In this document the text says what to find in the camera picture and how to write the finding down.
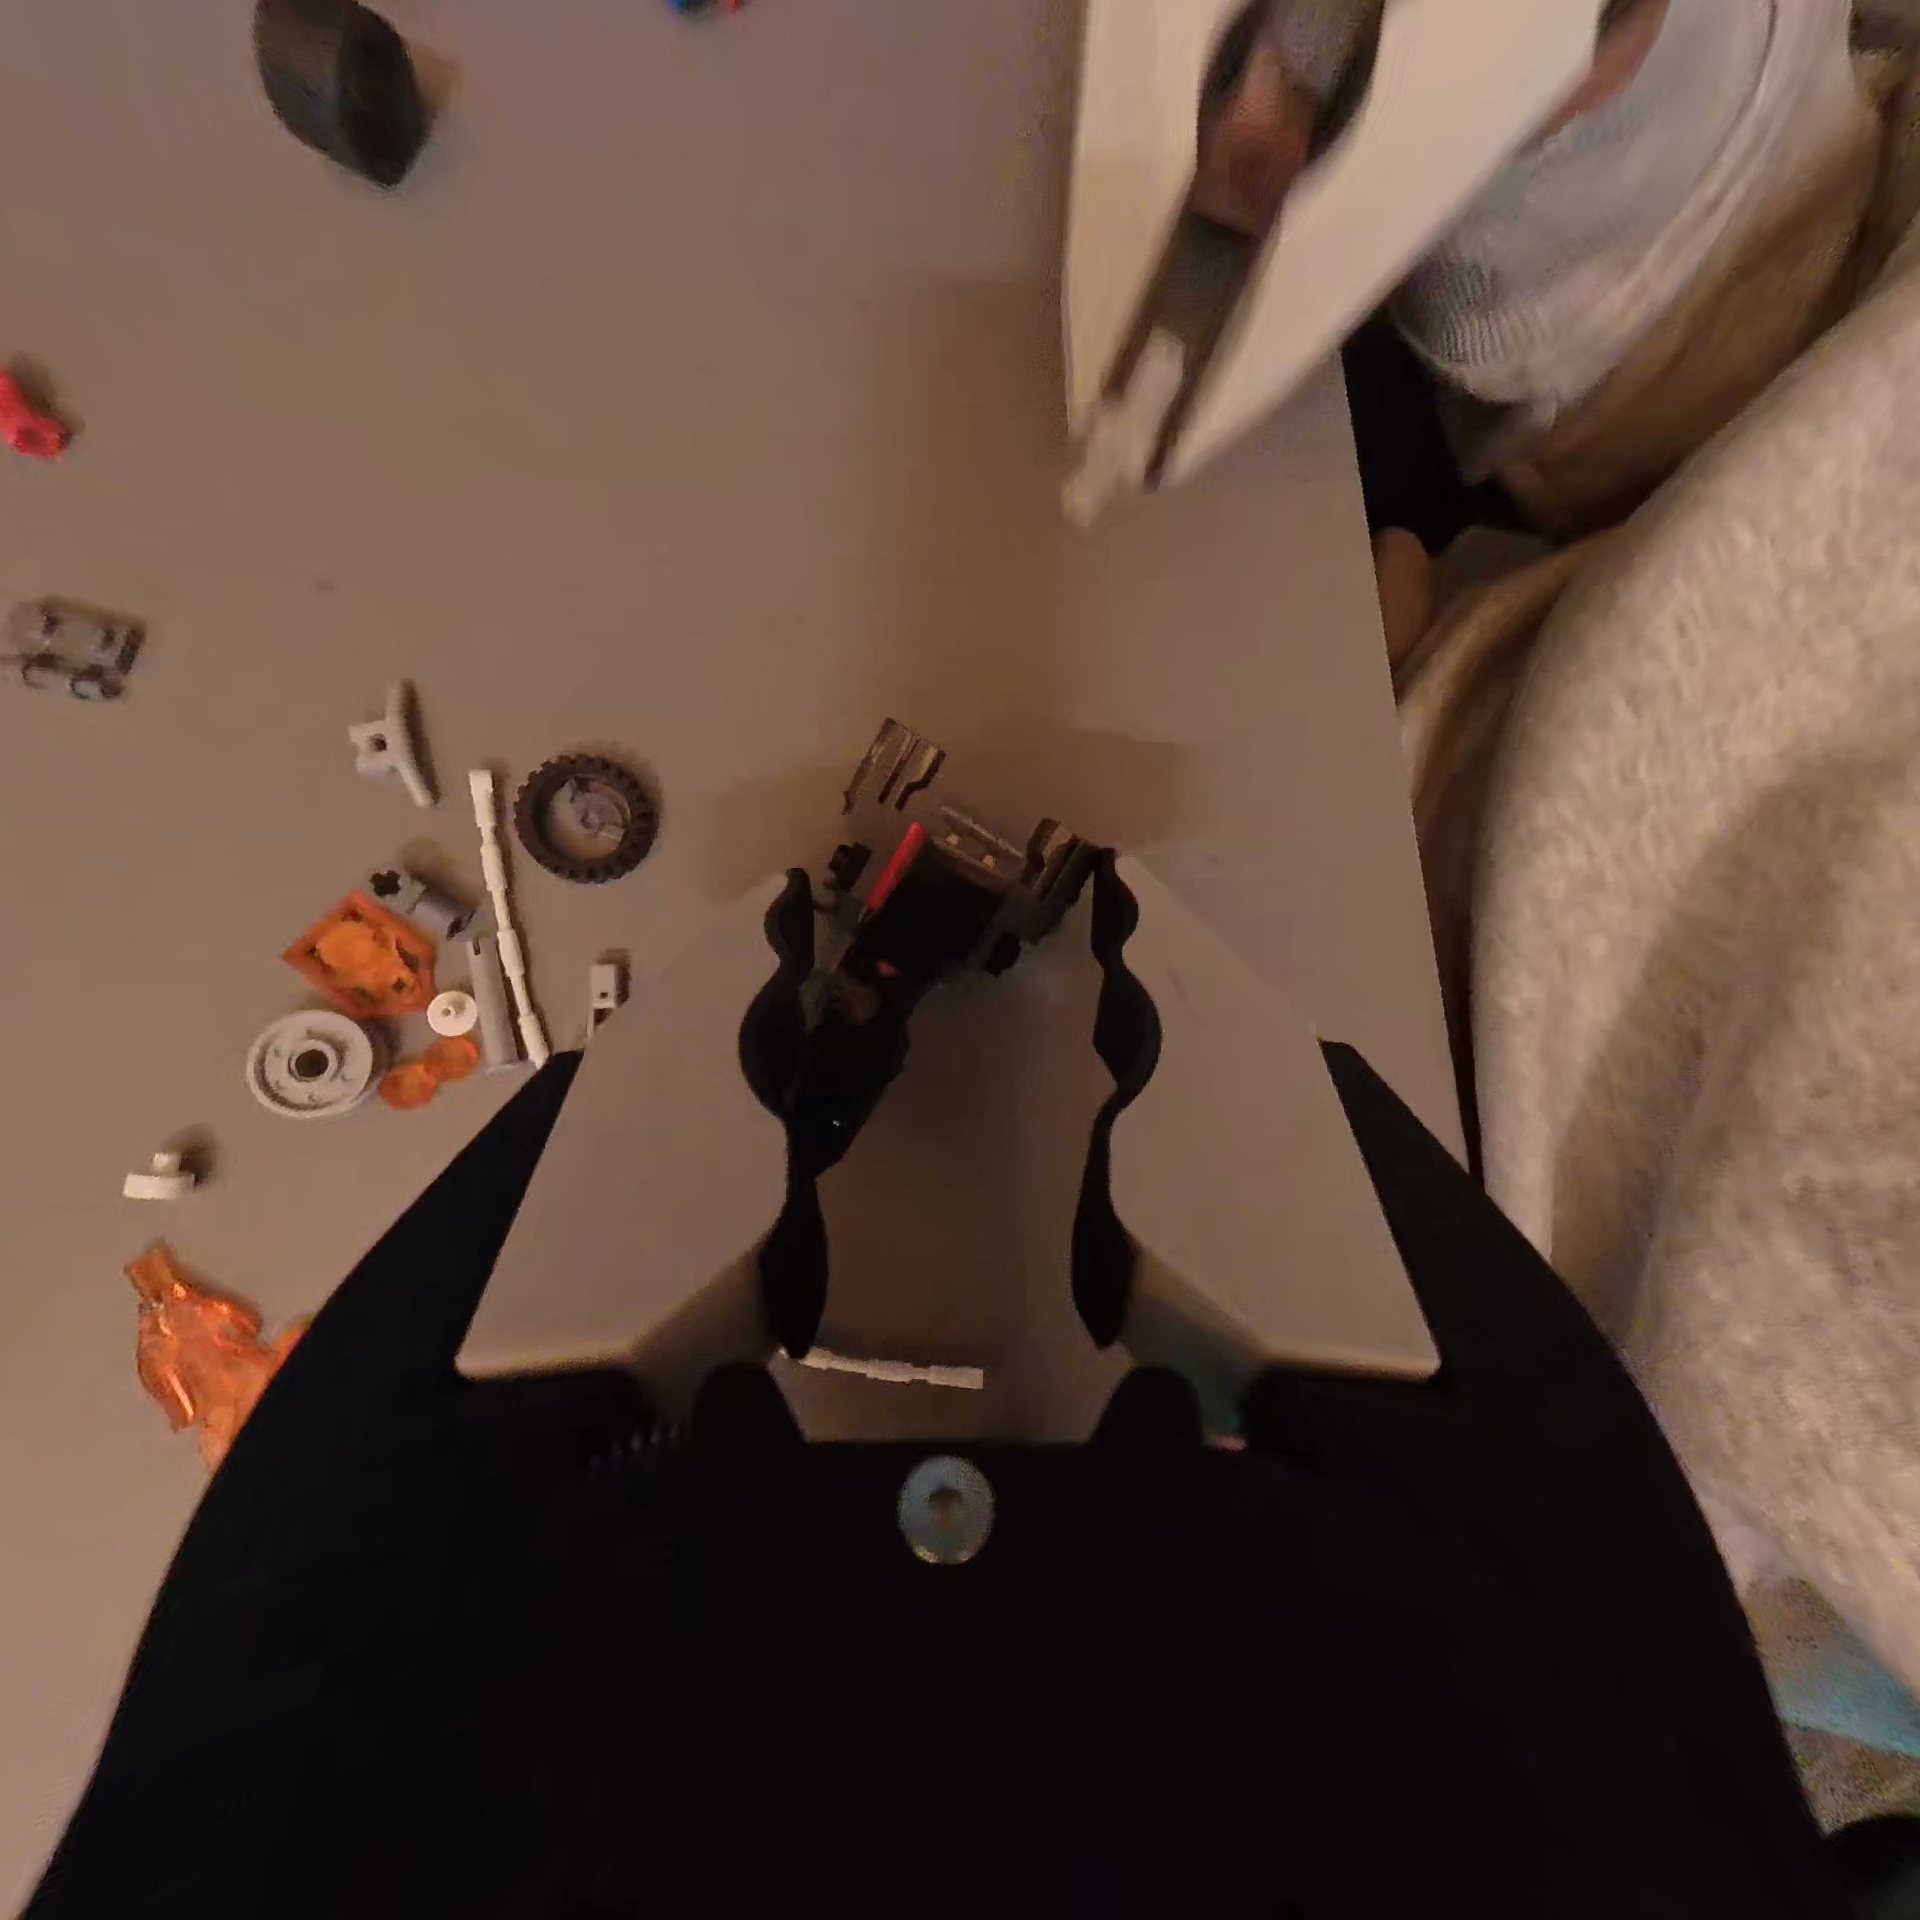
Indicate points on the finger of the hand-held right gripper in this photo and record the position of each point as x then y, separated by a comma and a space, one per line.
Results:
1126, 148
1441, 120

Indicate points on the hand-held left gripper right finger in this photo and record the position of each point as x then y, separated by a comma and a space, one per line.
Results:
1276, 1200

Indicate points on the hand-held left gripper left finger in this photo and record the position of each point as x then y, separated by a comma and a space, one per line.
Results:
628, 1200

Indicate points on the black lego model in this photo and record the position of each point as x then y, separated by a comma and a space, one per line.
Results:
938, 914

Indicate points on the small grey lego clip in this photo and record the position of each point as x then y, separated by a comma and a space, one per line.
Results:
604, 989

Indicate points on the orange round lego tile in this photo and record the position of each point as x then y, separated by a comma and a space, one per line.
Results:
454, 1059
402, 1085

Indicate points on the light grey lego axle pin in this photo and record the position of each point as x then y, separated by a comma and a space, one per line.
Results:
490, 1003

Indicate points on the white round lego stud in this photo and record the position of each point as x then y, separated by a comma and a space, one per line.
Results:
454, 1012
159, 1183

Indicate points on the grey lego cross connector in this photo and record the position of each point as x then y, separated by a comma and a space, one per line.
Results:
435, 908

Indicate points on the orange transparent lego plate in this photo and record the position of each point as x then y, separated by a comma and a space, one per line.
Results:
359, 961

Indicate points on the grey lego wheel hub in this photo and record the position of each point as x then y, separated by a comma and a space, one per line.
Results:
284, 1072

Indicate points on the black lego tyre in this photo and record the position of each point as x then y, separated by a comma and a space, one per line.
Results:
529, 825

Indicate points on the orange transparent lego flame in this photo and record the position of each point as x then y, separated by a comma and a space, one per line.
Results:
187, 1349

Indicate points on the small red lego piece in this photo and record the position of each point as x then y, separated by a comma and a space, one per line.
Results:
27, 427

